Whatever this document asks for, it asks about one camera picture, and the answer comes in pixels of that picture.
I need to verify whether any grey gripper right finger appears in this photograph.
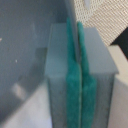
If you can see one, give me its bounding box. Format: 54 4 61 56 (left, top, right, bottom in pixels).
78 22 118 128

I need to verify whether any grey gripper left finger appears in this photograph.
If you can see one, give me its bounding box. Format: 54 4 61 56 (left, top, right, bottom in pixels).
45 20 81 128

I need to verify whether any striped beige placemat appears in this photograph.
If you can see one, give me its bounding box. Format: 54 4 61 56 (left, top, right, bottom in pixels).
74 0 128 46

